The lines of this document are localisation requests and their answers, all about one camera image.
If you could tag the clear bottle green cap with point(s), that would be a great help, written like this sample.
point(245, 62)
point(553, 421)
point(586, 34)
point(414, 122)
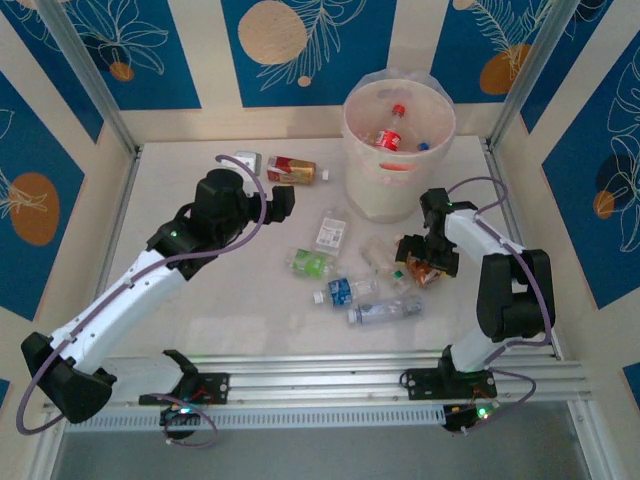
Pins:
point(375, 257)

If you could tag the clear bottle grey label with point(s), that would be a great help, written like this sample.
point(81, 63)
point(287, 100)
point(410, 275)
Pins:
point(385, 310)

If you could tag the brown copper label bottle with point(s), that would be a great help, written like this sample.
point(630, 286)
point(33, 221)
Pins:
point(422, 275)

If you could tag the wide aluminium base rail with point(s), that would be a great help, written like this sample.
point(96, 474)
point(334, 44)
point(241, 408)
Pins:
point(320, 380)

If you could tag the green label bottle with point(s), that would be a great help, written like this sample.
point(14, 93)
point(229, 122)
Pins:
point(310, 263)

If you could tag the clear bottle red label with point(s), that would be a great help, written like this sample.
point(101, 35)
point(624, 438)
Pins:
point(389, 139)

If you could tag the blue label white cap bottle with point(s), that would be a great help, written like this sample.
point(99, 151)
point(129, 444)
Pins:
point(341, 291)

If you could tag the controller board green light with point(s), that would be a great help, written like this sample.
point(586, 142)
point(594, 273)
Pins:
point(462, 417)
point(180, 412)

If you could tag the cream plastic bin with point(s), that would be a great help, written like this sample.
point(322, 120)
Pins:
point(380, 195)

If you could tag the aluminium side rail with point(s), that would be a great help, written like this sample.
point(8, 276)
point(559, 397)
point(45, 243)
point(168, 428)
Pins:
point(501, 187)
point(131, 175)

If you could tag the red tan rectangular bottle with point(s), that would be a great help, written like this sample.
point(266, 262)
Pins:
point(290, 170)

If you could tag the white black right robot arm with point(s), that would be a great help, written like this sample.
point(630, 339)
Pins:
point(480, 235)

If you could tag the clear square white label bottle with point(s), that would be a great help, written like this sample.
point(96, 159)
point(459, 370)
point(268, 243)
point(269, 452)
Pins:
point(329, 234)

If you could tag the aluminium frame post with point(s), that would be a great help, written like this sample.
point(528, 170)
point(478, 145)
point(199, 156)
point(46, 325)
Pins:
point(85, 75)
point(530, 75)

